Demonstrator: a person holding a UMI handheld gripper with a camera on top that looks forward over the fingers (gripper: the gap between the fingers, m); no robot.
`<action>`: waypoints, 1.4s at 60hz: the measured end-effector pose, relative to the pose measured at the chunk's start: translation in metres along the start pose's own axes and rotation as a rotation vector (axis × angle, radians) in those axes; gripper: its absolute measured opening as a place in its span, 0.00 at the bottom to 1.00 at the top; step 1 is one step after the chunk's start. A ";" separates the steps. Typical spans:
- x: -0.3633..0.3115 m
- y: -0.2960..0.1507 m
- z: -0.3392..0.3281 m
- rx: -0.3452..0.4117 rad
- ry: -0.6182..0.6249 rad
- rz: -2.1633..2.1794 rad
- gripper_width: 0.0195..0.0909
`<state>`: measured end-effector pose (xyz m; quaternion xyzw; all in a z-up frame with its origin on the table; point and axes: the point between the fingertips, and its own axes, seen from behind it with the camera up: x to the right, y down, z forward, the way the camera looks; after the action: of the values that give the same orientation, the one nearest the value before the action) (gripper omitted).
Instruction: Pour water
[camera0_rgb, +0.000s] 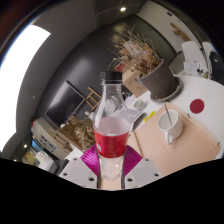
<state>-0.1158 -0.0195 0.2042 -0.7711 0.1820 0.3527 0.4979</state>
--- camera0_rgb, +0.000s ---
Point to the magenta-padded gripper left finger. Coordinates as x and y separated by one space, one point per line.
77 170

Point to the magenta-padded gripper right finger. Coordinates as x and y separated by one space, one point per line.
144 170

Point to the clear red-labelled drink bottle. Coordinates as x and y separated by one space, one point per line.
111 140

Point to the dried golden flower bunch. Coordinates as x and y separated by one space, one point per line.
80 131

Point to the low white cabinet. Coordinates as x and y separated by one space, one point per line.
50 137

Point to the white mug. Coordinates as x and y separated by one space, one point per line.
170 127

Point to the yellow marker pen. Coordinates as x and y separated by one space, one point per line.
149 116

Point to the tan desk mat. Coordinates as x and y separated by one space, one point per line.
193 143

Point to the metal spoon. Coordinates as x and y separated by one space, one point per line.
167 114

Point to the black flat screen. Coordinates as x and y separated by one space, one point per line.
64 104

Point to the small wooden easel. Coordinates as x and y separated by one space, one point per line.
93 97

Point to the flat round red coaster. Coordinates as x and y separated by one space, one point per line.
197 106

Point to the grey pot saucer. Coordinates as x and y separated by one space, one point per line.
176 93

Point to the brown cardboard box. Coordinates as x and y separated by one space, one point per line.
134 84

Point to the dark grey plant pot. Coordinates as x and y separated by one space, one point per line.
160 81

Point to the dried branch plant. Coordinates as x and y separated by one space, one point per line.
138 50

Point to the white chair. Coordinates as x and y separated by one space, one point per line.
194 55

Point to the round ceiling light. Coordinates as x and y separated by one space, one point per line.
123 9

